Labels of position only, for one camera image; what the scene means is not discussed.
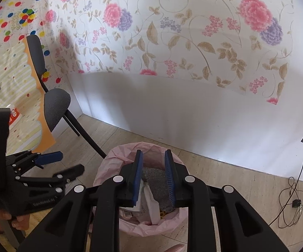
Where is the clear printed snack wrapper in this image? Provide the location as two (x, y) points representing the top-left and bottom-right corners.
(119, 180), (144, 220)

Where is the pink lined trash bin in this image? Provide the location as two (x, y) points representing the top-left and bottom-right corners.
(93, 142), (188, 237)

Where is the grey trash in bin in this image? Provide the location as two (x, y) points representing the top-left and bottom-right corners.
(142, 167), (175, 213)

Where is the left hand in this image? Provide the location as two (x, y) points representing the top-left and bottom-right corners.
(0, 209), (30, 234)

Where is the white orange label jar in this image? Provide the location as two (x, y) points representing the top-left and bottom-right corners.
(8, 104), (22, 129)

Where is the black office chair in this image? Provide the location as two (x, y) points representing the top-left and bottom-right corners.
(26, 35), (106, 158)

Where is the yellow striped orange cloth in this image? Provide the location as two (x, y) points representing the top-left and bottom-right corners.
(0, 39), (55, 155)

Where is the polka dot balloon sheet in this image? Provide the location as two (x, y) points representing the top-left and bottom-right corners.
(0, 0), (66, 89)

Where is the black power cable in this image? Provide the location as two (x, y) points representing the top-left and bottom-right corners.
(268, 141), (303, 229)

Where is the floral wall sheet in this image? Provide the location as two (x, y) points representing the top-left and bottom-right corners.
(42, 0), (294, 105)

